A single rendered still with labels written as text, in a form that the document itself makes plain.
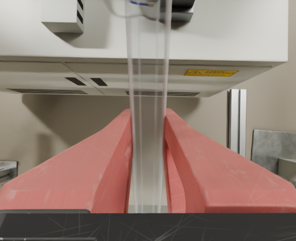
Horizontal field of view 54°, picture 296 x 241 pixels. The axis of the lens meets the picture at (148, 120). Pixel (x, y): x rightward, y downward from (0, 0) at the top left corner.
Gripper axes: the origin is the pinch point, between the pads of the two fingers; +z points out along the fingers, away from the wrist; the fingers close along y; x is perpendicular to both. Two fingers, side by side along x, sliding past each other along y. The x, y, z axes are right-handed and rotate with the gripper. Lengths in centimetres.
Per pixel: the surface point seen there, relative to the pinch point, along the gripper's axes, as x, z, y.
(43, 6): 2.8, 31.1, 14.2
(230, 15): 5.1, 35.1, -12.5
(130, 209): 9.7, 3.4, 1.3
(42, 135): 58, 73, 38
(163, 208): 9.7, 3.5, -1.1
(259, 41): 8.3, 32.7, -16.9
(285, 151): 62, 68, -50
